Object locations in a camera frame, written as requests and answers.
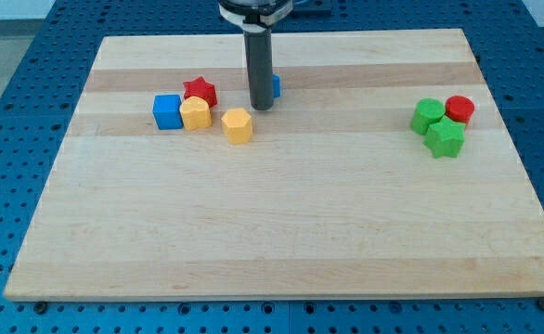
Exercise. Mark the wooden board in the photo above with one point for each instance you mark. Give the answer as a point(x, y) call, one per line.
point(334, 197)

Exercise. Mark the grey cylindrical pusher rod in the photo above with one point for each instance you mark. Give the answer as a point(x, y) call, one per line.
point(258, 53)

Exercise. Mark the yellow hexagon block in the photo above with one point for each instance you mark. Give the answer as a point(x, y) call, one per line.
point(237, 126)

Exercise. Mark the red star block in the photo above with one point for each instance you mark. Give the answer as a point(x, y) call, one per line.
point(199, 87)

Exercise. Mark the blue cube block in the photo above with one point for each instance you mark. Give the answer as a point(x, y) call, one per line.
point(166, 112)

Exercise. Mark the yellow heart block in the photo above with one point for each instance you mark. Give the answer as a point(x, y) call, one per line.
point(195, 113)

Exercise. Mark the green star block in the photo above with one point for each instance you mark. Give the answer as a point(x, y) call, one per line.
point(445, 138)

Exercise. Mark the red cylinder block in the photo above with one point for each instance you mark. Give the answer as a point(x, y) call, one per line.
point(459, 109)

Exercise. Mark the robot arm flange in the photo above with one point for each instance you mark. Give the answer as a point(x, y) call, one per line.
point(262, 13)

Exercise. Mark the green cylinder block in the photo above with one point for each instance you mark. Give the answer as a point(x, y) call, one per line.
point(427, 112)

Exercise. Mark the blue triangle block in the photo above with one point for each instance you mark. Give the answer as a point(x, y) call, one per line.
point(276, 86)

